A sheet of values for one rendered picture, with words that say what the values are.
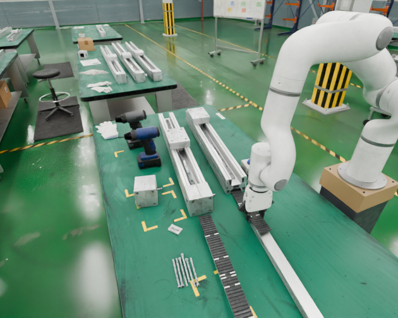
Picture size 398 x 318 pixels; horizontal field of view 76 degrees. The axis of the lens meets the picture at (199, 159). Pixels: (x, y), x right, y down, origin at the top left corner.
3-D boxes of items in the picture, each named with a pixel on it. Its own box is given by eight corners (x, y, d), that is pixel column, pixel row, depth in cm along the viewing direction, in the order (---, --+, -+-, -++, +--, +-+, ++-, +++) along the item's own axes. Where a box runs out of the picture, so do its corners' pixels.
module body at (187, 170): (206, 198, 115) (206, 183, 111) (185, 202, 113) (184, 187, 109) (173, 123, 179) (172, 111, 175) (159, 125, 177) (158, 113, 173)
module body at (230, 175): (245, 190, 119) (247, 175, 115) (225, 194, 117) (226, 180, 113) (199, 119, 184) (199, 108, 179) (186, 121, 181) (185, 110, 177)
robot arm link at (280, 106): (326, 102, 66) (289, 193, 82) (289, 84, 79) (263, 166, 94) (298, 101, 63) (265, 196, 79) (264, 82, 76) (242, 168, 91)
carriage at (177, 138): (190, 151, 138) (189, 140, 134) (170, 154, 136) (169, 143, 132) (184, 137, 151) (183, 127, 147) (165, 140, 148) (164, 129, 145)
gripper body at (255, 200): (251, 192, 88) (247, 215, 94) (277, 187, 90) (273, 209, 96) (242, 179, 94) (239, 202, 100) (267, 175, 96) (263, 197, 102)
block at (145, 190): (163, 204, 112) (161, 188, 107) (137, 207, 111) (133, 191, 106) (162, 190, 120) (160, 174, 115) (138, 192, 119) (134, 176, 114)
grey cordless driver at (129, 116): (151, 145, 155) (146, 111, 142) (117, 153, 148) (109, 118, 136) (148, 139, 160) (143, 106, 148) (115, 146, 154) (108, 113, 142)
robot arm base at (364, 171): (360, 161, 122) (375, 126, 112) (397, 185, 107) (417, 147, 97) (327, 168, 117) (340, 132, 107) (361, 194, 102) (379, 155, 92)
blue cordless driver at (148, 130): (163, 165, 137) (159, 129, 125) (126, 173, 132) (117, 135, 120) (160, 158, 143) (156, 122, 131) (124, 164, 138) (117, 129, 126)
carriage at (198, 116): (210, 126, 162) (210, 116, 158) (192, 129, 160) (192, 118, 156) (203, 116, 175) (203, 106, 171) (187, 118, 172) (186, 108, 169)
